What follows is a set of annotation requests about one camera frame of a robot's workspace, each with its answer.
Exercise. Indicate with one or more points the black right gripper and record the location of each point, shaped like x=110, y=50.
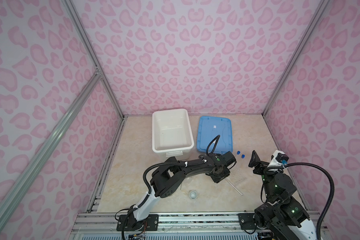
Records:
x=262, y=165

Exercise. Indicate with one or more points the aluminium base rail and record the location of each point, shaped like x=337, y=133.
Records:
x=170, y=226

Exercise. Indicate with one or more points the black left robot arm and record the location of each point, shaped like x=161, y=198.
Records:
x=163, y=179

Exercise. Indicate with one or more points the blue plastic bin lid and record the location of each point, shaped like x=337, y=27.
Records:
x=211, y=127

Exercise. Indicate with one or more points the left rear corner post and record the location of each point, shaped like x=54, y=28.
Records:
x=79, y=26

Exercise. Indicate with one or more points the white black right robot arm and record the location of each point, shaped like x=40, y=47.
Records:
x=280, y=212

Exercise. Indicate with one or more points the white plastic storage bin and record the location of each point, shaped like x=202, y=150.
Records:
x=172, y=134

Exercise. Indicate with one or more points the small round glass dish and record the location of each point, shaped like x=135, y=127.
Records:
x=193, y=195

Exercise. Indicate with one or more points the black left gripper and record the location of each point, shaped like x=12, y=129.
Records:
x=217, y=179

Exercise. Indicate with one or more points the aluminium corner frame post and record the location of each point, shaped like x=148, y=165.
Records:
x=310, y=29

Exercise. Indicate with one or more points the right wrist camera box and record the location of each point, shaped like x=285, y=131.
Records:
x=279, y=158

